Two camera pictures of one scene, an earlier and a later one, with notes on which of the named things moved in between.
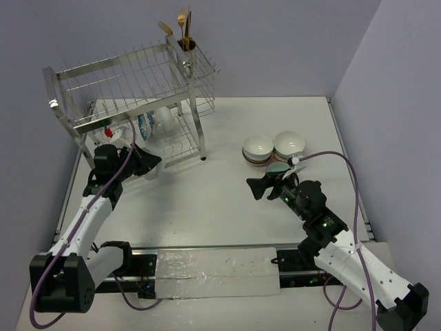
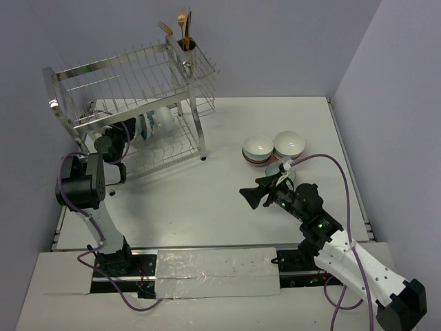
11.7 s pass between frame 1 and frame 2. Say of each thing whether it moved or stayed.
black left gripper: moved
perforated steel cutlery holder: stayed
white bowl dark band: stayed
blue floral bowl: stayed
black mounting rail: stayed
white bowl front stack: moved
